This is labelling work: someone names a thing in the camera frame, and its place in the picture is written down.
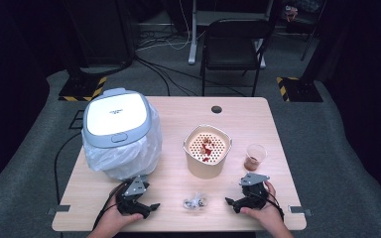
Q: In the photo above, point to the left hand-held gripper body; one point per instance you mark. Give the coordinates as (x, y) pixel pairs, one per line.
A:
(135, 188)

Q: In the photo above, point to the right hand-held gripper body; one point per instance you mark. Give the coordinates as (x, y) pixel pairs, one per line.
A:
(254, 195)

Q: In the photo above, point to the white bin with plastic liner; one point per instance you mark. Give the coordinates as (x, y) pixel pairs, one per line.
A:
(129, 158)

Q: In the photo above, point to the clear plastic cup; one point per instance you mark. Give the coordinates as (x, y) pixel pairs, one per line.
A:
(254, 157)

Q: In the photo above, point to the clear plastic wrapper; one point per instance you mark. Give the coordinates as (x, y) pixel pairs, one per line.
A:
(195, 201)

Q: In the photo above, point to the beige bucket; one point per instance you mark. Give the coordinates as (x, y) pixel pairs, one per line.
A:
(206, 170)

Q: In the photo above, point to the white bin lid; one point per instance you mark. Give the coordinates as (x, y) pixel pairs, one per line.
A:
(117, 117)

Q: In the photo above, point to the person's right hand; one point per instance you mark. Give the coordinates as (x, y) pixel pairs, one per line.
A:
(269, 214)

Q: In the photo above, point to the person's left hand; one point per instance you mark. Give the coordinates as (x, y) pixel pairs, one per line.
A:
(115, 219)

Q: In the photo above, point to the perforated strainer insert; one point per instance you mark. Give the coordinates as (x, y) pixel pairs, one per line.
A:
(218, 147)

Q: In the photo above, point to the red brown food scraps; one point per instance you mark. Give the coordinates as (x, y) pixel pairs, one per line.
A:
(206, 148)

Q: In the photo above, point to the black base with hazard tape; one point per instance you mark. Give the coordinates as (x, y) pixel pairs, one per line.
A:
(299, 90)
(81, 89)

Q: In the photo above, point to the black folding chair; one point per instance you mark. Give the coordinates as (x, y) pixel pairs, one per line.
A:
(231, 49)

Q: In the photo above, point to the black cabinet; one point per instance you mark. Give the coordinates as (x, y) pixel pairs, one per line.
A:
(102, 33)

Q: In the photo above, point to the white metal desk frame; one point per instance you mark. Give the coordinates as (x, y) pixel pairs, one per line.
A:
(192, 39)

